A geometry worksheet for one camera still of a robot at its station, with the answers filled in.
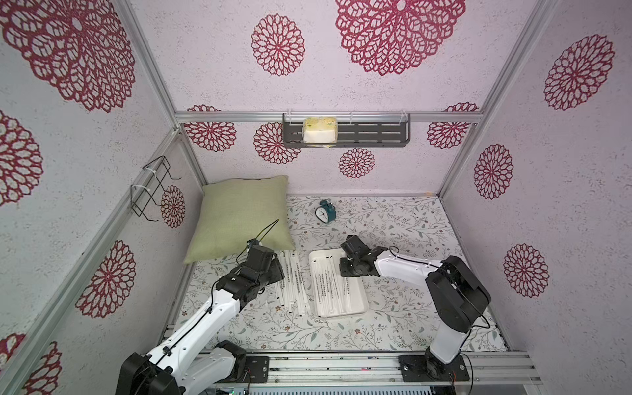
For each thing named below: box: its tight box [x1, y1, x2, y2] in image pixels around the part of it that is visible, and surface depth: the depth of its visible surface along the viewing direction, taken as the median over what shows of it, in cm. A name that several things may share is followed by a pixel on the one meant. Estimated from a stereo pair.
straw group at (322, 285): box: [317, 259, 328, 317], surface depth 94 cm
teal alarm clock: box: [315, 199, 337, 224], surface depth 109 cm
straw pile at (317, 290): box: [312, 259, 323, 318], surface depth 91 cm
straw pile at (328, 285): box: [322, 259, 335, 316], surface depth 92 cm
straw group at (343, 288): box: [335, 276, 350, 314], surface depth 91 cm
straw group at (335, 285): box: [328, 261, 343, 315], surface depth 90 cm
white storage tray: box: [308, 248, 370, 319], surface depth 91 cm
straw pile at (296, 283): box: [290, 251, 303, 317], surface depth 93 cm
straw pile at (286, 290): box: [278, 269, 293, 315], surface depth 91 cm
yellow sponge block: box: [302, 116, 339, 148], surface depth 92 cm
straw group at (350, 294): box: [342, 276, 358, 314], surface depth 91 cm
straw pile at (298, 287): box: [290, 250, 305, 318], surface depth 92 cm
